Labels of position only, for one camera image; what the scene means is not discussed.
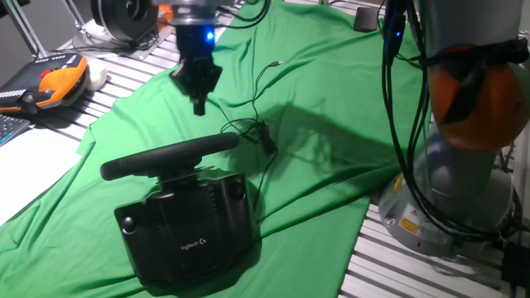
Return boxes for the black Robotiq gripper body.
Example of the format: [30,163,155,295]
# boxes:
[169,22,224,103]

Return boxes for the black steering wheel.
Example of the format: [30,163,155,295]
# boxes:
[99,132,240,182]

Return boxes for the black Logitech wheel base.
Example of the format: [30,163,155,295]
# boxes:
[113,165,256,286]

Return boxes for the white rounded object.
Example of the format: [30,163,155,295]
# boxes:
[84,57,108,92]

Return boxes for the green cloth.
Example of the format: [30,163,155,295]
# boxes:
[0,0,434,298]

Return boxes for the grey slanted metal pole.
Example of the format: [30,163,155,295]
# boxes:
[64,0,86,30]
[3,0,49,59]

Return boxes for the orange black teach pendant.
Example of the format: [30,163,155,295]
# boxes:
[0,52,90,115]

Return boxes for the white paper sheet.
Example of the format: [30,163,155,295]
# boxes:
[0,127,84,227]

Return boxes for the small black flat box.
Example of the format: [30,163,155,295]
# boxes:
[354,6,380,33]

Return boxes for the black keyboard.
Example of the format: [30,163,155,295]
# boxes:
[0,113,32,148]

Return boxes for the thin black USB cable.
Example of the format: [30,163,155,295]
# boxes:
[219,60,285,212]

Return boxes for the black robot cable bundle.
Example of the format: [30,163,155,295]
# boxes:
[219,0,523,243]

